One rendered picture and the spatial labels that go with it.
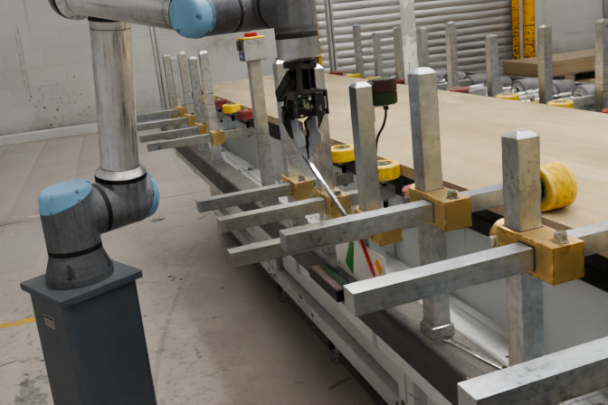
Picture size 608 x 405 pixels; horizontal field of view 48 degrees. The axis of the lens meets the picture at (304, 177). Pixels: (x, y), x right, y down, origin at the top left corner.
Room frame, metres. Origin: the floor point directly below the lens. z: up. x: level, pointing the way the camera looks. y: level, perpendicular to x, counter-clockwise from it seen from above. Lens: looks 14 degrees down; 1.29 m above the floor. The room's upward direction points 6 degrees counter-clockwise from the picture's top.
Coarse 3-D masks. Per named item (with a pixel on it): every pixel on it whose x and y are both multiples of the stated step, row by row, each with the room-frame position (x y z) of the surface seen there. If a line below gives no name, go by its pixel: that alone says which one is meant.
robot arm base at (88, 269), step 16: (48, 256) 1.83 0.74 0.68; (64, 256) 1.79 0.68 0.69; (80, 256) 1.80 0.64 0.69; (96, 256) 1.83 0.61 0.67; (48, 272) 1.81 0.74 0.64; (64, 272) 1.78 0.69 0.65; (80, 272) 1.78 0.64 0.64; (96, 272) 1.80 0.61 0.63; (112, 272) 1.86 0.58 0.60; (64, 288) 1.77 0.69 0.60
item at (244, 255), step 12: (408, 228) 1.32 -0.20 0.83; (264, 240) 1.25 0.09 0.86; (276, 240) 1.24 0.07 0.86; (348, 240) 1.27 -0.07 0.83; (228, 252) 1.21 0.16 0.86; (240, 252) 1.20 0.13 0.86; (252, 252) 1.21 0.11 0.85; (264, 252) 1.22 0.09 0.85; (276, 252) 1.23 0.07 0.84; (300, 252) 1.24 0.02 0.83; (240, 264) 1.20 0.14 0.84
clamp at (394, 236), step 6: (354, 210) 1.38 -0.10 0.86; (360, 210) 1.35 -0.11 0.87; (378, 234) 1.26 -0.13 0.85; (384, 234) 1.26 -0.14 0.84; (390, 234) 1.26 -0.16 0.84; (396, 234) 1.27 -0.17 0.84; (402, 234) 1.27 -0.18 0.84; (372, 240) 1.29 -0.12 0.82; (378, 240) 1.26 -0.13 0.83; (384, 240) 1.26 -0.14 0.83; (390, 240) 1.26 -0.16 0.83; (396, 240) 1.27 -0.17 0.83; (402, 240) 1.27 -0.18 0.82
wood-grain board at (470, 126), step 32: (224, 96) 3.41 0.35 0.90; (448, 96) 2.61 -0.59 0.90; (480, 96) 2.52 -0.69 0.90; (384, 128) 2.07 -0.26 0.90; (448, 128) 1.96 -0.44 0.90; (480, 128) 1.91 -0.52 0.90; (512, 128) 1.87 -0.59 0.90; (544, 128) 1.82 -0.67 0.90; (576, 128) 1.78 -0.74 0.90; (448, 160) 1.58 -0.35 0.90; (480, 160) 1.54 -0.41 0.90; (544, 160) 1.48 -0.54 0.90; (576, 160) 1.45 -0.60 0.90; (544, 224) 1.10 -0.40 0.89; (576, 224) 1.05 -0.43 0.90
